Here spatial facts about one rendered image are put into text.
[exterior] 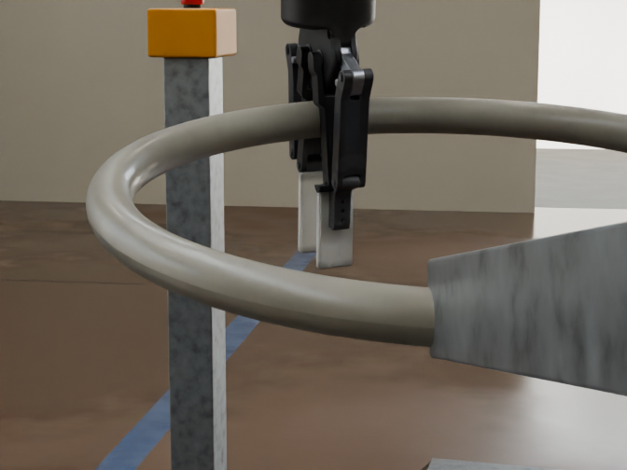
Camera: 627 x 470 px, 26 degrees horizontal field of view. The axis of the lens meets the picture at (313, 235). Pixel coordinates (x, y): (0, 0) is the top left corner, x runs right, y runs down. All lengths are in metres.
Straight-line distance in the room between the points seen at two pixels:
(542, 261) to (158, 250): 0.32
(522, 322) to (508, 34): 6.66
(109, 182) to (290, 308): 0.22
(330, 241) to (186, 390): 1.28
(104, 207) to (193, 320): 1.51
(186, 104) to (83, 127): 5.31
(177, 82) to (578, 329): 1.87
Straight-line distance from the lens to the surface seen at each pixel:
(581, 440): 3.53
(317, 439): 3.47
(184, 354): 2.35
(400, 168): 7.24
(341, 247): 1.12
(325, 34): 1.07
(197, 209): 2.29
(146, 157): 0.95
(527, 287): 0.50
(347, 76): 1.04
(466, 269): 0.60
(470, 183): 7.22
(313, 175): 1.14
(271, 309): 0.70
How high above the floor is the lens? 1.09
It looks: 10 degrees down
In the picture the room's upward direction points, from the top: straight up
